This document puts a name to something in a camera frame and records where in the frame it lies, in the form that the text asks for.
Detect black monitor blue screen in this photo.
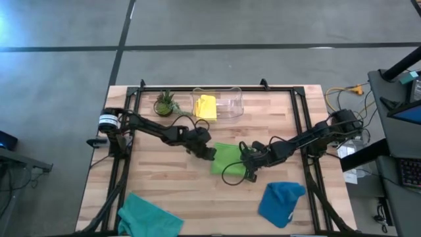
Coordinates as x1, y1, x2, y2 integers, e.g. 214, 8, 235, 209
380, 97, 421, 126

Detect clear plastic bin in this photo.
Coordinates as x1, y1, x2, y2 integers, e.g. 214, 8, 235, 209
190, 86, 245, 123

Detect black stand leg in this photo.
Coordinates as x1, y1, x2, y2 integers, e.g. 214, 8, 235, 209
410, 0, 421, 19

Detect blue microfiber towel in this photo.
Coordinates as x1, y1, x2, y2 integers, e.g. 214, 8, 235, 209
257, 181, 307, 229

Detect teal microfiber towel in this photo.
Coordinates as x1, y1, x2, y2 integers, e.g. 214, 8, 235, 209
117, 192, 185, 237

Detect white paper sheet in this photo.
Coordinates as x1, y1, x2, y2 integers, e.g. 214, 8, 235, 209
337, 140, 366, 185

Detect black floor cables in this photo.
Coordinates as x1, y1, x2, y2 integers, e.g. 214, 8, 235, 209
373, 197, 394, 233

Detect yellow microfiber towel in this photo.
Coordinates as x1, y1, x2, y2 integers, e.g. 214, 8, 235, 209
193, 94, 218, 122

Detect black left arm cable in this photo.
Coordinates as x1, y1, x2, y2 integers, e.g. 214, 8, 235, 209
169, 115, 211, 132

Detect black round pole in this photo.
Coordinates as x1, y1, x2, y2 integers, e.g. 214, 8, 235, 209
381, 45, 421, 82

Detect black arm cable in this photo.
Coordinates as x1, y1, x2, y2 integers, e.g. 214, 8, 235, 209
221, 134, 362, 186
169, 115, 211, 132

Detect black keyboard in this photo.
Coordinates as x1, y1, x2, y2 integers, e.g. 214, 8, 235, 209
397, 157, 421, 189

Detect grey metal stand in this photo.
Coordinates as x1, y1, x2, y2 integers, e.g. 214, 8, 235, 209
0, 147, 53, 237

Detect small teal box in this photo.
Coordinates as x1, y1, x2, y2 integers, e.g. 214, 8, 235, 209
399, 71, 419, 85

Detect green microfiber towel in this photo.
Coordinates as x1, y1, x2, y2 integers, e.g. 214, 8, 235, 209
210, 142, 251, 177

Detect potted succulent plant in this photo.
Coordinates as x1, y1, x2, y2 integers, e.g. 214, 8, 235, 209
153, 89, 193, 118

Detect yellow cable with plug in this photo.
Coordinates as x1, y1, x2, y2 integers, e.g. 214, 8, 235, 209
324, 84, 376, 115

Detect dark electronic device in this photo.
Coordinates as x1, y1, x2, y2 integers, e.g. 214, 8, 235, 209
0, 130, 19, 151

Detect black aluminium table frame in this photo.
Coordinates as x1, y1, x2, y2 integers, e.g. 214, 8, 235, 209
76, 78, 359, 236

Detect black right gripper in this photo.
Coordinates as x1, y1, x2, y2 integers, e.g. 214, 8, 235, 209
241, 140, 293, 184

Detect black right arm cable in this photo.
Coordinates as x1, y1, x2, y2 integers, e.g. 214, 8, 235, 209
221, 134, 362, 186

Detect grey desk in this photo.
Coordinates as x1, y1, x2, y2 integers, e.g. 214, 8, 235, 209
367, 68, 421, 237

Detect black support bar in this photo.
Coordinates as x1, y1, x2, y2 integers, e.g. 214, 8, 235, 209
340, 138, 391, 172

